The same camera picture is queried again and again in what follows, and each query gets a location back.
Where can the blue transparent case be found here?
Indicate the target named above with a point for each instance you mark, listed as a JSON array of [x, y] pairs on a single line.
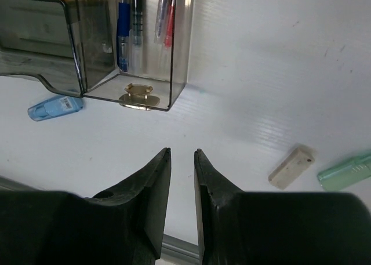
[[56, 106]]

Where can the beige eraser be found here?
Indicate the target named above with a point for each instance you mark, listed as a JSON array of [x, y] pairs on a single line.
[[295, 164]]

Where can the red gel pen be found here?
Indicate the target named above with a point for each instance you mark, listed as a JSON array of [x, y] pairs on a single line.
[[167, 42]]

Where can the black gel pen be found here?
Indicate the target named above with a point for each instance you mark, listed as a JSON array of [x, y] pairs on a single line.
[[136, 36]]

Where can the clear pen tray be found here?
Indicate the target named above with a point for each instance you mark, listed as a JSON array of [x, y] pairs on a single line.
[[104, 80]]

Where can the small orange brown item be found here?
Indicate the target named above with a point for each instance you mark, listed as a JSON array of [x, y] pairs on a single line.
[[139, 97]]

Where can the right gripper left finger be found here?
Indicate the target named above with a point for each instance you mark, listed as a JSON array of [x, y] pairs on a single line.
[[148, 189]]

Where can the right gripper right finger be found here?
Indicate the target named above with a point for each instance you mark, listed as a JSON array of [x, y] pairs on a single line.
[[245, 227]]

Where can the tiered clear stationery organizer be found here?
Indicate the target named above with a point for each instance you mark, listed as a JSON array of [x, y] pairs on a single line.
[[40, 40]]

